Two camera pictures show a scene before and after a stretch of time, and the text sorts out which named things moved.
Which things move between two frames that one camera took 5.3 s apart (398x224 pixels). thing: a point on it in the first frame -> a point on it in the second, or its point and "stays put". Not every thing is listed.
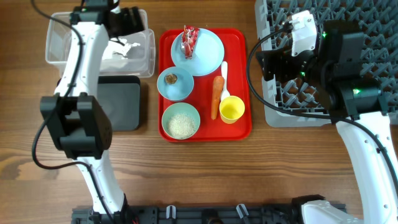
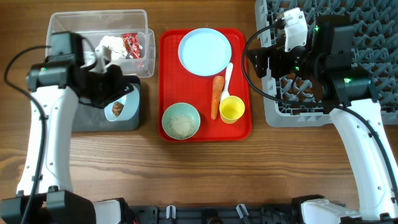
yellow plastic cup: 231,109 stays put
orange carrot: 218,87 stays put
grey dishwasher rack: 379,24 stays put
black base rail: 196,214 stays put
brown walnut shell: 171,78 -> 117,108
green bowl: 180,120 stays put
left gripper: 130,27 -> 120,86
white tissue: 114,50 stays put
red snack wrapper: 189,40 -> 131,45
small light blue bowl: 175,83 -> 130,102
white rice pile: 180,126 stays put
